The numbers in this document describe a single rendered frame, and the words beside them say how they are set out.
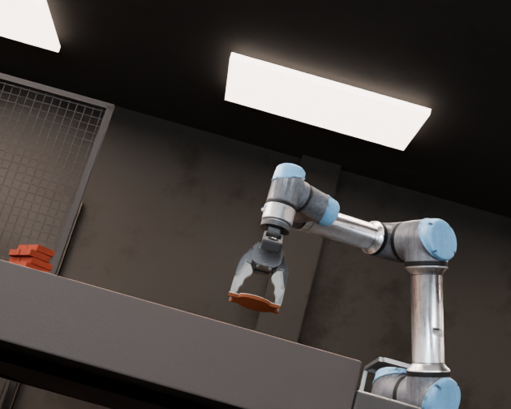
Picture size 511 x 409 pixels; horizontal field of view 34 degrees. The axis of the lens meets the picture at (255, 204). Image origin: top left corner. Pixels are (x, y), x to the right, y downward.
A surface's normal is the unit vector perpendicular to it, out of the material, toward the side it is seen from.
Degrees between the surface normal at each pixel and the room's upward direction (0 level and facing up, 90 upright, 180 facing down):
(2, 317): 90
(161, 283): 90
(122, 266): 90
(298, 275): 90
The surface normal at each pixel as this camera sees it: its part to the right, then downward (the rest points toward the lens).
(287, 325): 0.08, -0.28
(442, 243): 0.58, -0.24
